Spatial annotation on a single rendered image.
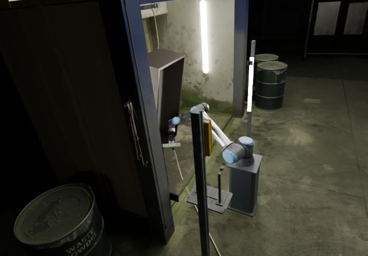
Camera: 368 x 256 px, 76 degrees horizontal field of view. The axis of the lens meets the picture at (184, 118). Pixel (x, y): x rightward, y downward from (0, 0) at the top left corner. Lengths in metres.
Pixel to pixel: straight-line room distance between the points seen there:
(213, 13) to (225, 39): 0.46
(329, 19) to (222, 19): 5.12
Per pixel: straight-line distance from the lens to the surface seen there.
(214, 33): 4.40
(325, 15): 8.91
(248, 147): 2.44
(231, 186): 2.73
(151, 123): 1.86
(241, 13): 4.22
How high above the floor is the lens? 2.26
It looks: 28 degrees down
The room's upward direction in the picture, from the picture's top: 5 degrees counter-clockwise
